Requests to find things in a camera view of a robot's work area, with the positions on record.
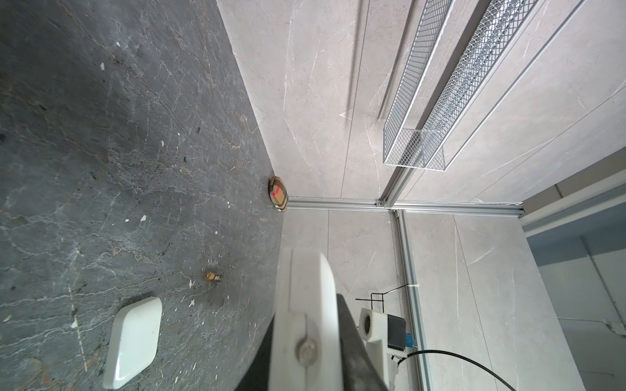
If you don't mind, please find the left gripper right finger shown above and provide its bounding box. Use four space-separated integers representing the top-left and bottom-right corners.
336 294 387 391

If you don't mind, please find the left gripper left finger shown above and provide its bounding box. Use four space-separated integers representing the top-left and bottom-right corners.
235 319 274 391

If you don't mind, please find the white remote control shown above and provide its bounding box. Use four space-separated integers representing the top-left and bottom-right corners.
268 248 343 390

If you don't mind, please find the gold black AAA battery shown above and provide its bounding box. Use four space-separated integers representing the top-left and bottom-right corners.
203 270 223 282

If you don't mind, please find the white battery cover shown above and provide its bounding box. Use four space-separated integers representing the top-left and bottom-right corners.
103 297 163 389

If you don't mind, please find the plaid striped slipper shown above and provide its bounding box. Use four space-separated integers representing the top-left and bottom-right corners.
268 176 289 212

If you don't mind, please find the black wall hook rack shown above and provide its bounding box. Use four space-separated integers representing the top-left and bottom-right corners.
355 283 412 313

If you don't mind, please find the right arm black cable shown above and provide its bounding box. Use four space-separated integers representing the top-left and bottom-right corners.
395 349 517 391

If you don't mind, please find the white wire mesh basket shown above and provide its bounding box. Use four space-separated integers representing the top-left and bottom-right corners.
383 1 536 171

